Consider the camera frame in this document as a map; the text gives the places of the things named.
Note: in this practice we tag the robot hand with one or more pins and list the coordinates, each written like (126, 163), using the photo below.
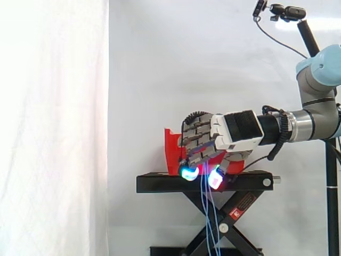
(239, 128)

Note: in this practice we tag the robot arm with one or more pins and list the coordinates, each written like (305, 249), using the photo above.
(311, 117)

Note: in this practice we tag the red bin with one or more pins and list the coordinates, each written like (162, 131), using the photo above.
(172, 153)

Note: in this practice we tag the black stand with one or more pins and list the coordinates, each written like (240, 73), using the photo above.
(213, 213)

